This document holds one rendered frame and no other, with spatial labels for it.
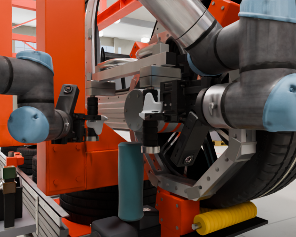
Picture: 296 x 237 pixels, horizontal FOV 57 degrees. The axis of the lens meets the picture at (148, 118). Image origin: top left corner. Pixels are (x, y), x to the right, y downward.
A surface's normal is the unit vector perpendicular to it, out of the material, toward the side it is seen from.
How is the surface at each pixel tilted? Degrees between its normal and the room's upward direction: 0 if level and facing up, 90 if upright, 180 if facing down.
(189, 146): 120
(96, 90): 90
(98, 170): 90
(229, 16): 125
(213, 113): 90
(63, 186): 90
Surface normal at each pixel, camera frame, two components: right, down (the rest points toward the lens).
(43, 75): 0.81, -0.08
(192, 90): -0.83, 0.01
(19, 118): -0.13, 0.00
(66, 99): -0.08, -0.48
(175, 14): -0.20, 0.54
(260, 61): -0.57, 0.01
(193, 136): 0.48, 0.51
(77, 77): 0.57, 0.01
